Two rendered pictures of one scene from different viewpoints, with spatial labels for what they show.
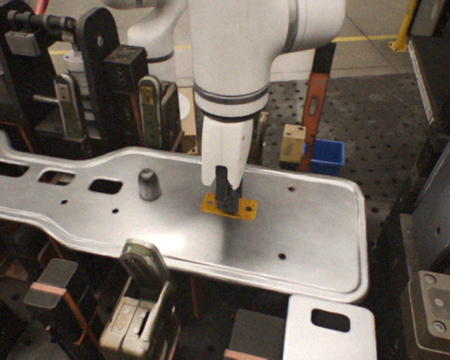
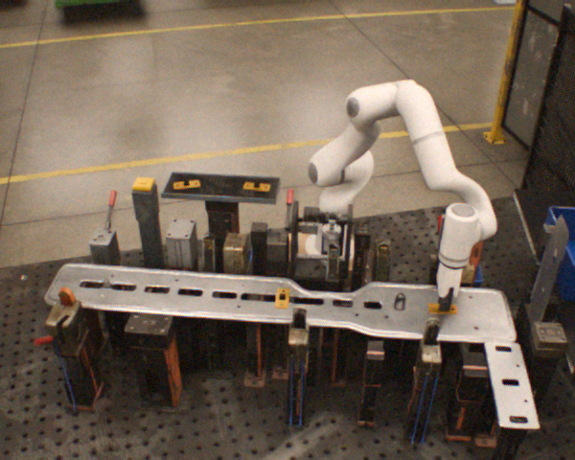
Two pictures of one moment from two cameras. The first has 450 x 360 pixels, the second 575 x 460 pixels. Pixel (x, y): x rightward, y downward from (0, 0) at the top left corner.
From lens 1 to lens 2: 141 cm
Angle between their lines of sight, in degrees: 10
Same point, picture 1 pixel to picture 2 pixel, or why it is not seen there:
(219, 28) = (460, 240)
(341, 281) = (504, 334)
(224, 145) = (454, 278)
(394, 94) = (506, 218)
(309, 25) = (486, 234)
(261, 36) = (471, 240)
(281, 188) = (465, 297)
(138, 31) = (333, 198)
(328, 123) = not seen: hidden behind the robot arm
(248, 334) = (471, 359)
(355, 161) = (488, 278)
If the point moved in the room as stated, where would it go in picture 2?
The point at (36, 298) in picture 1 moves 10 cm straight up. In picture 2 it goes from (373, 356) to (377, 330)
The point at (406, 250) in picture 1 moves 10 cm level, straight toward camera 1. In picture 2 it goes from (529, 319) to (519, 340)
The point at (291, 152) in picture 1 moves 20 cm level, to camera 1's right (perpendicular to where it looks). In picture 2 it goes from (467, 277) to (528, 271)
